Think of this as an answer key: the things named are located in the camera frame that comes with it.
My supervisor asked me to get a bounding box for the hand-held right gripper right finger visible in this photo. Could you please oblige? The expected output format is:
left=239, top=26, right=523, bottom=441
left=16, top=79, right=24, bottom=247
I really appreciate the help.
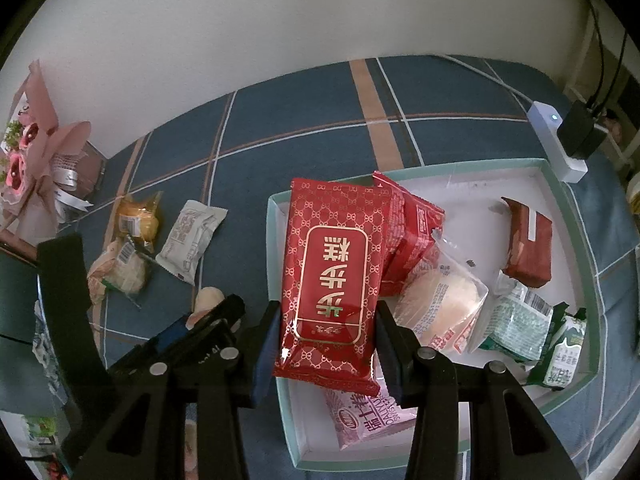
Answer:
left=375, top=301, right=583, bottom=480

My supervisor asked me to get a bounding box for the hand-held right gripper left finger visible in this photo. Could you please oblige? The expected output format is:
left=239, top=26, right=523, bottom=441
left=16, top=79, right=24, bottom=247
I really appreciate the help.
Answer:
left=72, top=300, right=281, bottom=480

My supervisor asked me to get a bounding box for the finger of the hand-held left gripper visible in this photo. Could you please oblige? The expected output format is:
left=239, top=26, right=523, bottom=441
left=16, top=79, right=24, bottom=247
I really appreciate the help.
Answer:
left=107, top=295, right=246, bottom=386
left=37, top=234, right=117, bottom=411

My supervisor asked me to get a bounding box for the pale round pastry packet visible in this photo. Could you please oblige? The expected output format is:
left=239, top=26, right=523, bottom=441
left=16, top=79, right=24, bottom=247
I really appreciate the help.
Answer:
left=192, top=286, right=224, bottom=326

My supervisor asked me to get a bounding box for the pink swiss roll packet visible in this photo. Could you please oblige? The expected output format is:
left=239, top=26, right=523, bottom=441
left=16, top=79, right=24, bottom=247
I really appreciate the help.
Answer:
left=322, top=360, right=418, bottom=452

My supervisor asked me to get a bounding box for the round cake clear packet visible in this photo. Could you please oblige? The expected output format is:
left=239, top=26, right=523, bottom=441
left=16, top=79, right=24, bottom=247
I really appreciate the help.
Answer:
left=392, top=236, right=489, bottom=357

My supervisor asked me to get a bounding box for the large red patterned packet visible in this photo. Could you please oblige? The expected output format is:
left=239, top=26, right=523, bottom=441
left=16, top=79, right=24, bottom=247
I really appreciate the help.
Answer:
left=272, top=176, right=394, bottom=397

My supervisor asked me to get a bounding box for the brown red snack packet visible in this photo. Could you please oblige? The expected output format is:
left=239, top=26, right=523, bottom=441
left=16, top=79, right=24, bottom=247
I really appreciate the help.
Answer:
left=501, top=196, right=554, bottom=289

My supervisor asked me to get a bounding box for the white tray box teal rim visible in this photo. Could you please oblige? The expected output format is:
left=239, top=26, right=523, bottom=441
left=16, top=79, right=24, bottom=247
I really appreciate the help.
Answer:
left=266, top=157, right=602, bottom=472

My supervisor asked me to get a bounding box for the blue white tissue pack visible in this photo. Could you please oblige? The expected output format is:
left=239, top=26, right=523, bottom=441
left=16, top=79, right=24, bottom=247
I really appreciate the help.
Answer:
left=32, top=300, right=68, bottom=403

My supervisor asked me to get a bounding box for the clear rice cracker packet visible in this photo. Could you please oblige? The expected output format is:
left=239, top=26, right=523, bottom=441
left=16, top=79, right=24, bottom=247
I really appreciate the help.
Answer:
left=86, top=236, right=152, bottom=307

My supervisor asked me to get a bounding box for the white grey snack packet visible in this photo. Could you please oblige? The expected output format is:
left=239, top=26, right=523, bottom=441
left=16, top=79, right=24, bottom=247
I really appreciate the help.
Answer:
left=155, top=200, right=229, bottom=287

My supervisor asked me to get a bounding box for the orange cake packet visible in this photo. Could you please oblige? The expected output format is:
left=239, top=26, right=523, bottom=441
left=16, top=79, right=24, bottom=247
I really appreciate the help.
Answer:
left=116, top=191, right=165, bottom=256

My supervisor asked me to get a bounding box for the green edged snack bag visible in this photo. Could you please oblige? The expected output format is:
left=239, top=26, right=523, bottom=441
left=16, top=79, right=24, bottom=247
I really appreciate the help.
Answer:
left=22, top=412, right=66, bottom=461

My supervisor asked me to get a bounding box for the green white snack packet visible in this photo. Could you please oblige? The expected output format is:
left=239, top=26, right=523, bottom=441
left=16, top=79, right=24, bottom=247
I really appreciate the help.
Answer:
left=477, top=270, right=556, bottom=364

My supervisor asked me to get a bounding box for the small red snack packet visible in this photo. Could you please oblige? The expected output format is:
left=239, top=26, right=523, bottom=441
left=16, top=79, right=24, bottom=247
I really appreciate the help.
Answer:
left=372, top=170, right=446, bottom=297

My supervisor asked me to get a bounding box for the pink paper flower bouquet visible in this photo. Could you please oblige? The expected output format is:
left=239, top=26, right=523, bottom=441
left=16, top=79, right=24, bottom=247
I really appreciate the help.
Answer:
left=0, top=59, right=108, bottom=233

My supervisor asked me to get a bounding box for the dark green snack packet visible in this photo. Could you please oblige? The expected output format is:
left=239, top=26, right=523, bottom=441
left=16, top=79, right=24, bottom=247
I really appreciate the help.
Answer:
left=527, top=302, right=587, bottom=390

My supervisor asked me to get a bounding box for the blue checked tablecloth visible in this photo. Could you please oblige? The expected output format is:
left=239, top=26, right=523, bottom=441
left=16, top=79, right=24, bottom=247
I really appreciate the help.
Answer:
left=0, top=54, right=640, bottom=480

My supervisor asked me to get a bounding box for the white power strip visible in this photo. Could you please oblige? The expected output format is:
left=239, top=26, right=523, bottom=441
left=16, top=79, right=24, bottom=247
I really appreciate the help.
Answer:
left=527, top=101, right=588, bottom=184

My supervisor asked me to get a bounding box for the black power adapter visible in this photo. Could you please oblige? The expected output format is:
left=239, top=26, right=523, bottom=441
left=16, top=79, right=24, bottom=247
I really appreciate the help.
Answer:
left=556, top=100, right=610, bottom=161

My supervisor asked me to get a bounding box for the white cable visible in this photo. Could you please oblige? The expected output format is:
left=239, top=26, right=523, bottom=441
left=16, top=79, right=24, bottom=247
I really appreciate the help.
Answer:
left=437, top=54, right=536, bottom=111

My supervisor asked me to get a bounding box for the black cable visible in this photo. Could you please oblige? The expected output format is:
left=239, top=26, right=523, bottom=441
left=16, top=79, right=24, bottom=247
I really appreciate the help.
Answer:
left=602, top=30, right=630, bottom=111
left=575, top=0, right=606, bottom=108

